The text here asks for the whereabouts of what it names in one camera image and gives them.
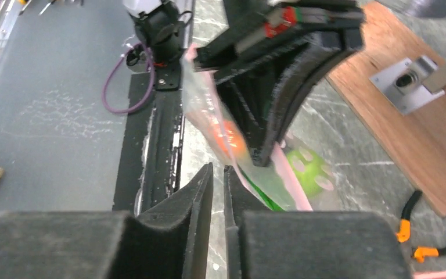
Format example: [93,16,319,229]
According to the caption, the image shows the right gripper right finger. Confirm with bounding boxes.
[224,166,412,278]

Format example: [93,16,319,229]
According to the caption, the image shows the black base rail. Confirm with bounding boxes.
[112,65,187,213]

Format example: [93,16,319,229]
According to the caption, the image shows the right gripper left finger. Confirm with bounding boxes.
[0,163,213,278]

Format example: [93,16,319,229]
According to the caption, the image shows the green fake apple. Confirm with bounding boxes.
[286,148,334,198]

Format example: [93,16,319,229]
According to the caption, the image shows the brown wooden board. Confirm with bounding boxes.
[328,2,446,217]

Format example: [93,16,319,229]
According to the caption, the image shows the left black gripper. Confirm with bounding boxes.
[193,1,365,167]

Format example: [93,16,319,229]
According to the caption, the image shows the clear zip top bag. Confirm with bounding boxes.
[181,44,340,211]

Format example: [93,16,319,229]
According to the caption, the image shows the orange fake fruit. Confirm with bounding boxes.
[208,119,248,160]

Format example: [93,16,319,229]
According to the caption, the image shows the metal bracket with knob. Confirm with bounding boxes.
[369,55,446,115]

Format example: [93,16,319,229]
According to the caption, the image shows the orange black pliers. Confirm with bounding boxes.
[395,189,446,264]

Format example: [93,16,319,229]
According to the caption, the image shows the green fake bean pod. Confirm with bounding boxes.
[239,169,283,211]

